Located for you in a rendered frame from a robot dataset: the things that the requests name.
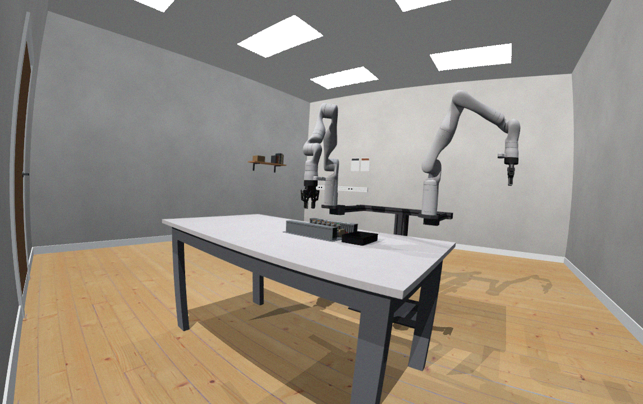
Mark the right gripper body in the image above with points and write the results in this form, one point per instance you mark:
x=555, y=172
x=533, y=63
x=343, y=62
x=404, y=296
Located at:
x=310, y=185

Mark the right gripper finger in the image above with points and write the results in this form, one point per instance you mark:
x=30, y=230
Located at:
x=316, y=196
x=303, y=194

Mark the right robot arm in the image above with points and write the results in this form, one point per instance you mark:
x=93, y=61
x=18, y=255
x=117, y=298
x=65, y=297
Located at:
x=313, y=148

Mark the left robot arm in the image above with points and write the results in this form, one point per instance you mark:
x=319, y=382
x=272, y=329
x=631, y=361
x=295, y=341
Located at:
x=432, y=166

